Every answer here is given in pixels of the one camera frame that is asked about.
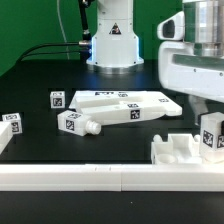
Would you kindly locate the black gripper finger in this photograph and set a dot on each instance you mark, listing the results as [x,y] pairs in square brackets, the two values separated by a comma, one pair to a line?
[199,107]

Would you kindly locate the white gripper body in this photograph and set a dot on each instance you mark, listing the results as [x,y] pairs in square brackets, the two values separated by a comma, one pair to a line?
[180,70]

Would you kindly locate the white chair seat plate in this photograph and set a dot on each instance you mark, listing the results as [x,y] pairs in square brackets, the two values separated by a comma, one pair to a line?
[179,149]

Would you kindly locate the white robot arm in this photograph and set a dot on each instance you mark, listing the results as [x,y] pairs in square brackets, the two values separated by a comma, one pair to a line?
[115,46]

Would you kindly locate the white chair back pieces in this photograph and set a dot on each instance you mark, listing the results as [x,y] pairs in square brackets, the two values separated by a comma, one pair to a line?
[115,107]

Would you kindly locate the small white tagged cube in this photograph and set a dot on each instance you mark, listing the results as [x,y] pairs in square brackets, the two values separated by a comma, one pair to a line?
[57,99]
[15,120]

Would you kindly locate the small white tagged cube left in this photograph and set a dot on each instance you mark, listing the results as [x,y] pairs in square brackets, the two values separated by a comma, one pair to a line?
[15,120]

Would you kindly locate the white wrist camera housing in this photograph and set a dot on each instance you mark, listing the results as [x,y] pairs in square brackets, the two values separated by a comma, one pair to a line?
[172,28]

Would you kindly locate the white U-shaped fence wall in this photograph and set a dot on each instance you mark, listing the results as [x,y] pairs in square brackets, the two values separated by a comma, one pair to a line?
[112,177]

